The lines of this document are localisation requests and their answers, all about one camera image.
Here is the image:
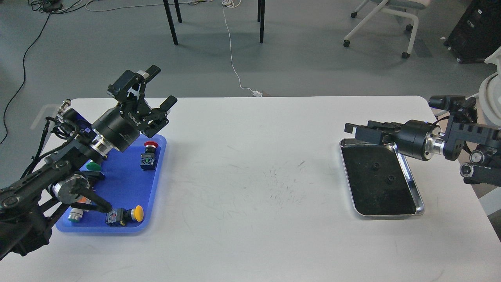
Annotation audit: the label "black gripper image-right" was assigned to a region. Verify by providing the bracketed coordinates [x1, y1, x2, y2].
[344, 120, 435, 161]

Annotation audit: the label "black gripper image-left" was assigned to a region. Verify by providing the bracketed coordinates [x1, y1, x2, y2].
[92, 65, 178, 152]

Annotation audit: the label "silver metal tray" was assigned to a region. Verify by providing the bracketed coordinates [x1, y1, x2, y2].
[339, 139, 425, 219]

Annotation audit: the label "blue plastic tray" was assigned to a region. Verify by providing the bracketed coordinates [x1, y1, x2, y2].
[56, 134, 168, 234]

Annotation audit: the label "white round bin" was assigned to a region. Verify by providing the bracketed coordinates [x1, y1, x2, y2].
[470, 48, 501, 128]

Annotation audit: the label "white office chair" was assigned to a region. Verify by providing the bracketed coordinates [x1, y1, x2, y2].
[343, 0, 426, 59]

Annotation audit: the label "black equipment case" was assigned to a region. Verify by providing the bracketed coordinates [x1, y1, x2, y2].
[444, 0, 501, 64]

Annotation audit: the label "black table legs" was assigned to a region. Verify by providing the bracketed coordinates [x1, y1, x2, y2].
[162, 0, 265, 45]

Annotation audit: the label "red push button switch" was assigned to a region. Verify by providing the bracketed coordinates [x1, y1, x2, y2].
[140, 141, 158, 171]

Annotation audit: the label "green push button switch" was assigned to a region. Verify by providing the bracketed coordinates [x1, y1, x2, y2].
[85, 161, 102, 172]

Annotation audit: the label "yellow push button switch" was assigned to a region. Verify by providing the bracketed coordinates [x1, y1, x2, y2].
[105, 205, 144, 227]

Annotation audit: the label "green illuminated button switch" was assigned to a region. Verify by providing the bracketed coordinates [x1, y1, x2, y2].
[67, 208, 84, 223]

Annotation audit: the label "black floor cable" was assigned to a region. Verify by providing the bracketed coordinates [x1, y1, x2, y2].
[0, 0, 90, 145]

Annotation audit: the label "white power cable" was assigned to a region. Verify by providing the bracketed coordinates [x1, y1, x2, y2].
[188, 0, 263, 98]

